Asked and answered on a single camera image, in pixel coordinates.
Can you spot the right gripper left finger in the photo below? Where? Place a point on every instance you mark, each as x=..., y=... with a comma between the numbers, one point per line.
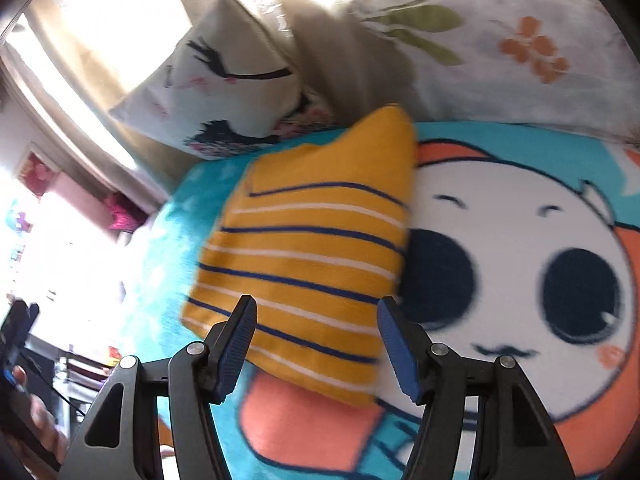
x=119, y=438

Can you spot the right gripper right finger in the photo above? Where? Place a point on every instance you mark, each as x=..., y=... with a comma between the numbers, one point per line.
x=515, y=436

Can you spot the yellow striped knit sweater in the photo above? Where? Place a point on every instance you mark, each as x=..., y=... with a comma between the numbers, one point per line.
x=317, y=235

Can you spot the person's left hand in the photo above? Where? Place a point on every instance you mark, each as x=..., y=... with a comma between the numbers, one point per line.
x=42, y=419

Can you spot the pink fabric item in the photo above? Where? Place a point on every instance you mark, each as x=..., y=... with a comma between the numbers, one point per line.
x=126, y=215

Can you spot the turquoise cartoon fleece blanket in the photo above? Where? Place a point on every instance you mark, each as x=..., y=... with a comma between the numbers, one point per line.
x=522, y=242

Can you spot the white eyelash face cushion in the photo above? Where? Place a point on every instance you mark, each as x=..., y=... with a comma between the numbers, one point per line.
x=227, y=89

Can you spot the beige curtain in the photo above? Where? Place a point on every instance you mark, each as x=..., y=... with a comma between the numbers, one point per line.
x=106, y=48

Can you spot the white leaf print pillow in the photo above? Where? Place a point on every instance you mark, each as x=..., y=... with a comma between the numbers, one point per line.
x=561, y=64

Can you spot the pink flower wall picture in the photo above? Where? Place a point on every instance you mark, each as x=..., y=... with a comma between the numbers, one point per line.
x=36, y=174

